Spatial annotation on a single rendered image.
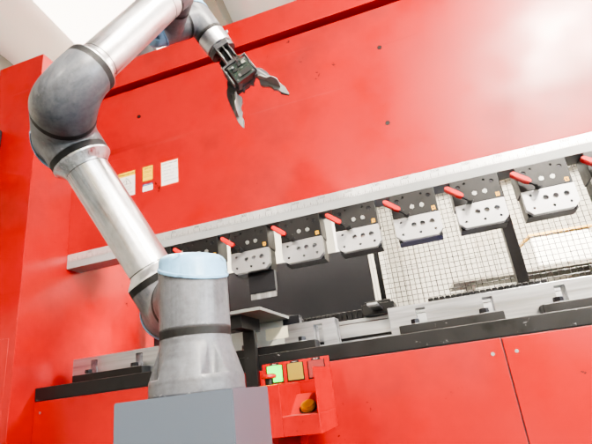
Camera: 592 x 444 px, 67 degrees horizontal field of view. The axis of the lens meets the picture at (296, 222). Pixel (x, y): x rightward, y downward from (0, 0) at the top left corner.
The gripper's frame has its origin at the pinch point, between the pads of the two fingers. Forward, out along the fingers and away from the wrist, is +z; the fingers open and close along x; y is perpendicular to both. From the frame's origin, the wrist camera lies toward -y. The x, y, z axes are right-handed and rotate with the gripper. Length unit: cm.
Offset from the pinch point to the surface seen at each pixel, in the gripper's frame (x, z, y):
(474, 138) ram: 55, 40, -30
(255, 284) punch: -34, 36, -46
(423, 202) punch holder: 28, 47, -30
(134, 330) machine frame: -102, 21, -108
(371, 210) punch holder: 14, 39, -35
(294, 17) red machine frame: 43, -43, -66
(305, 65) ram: 33, -22, -61
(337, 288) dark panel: -10, 62, -88
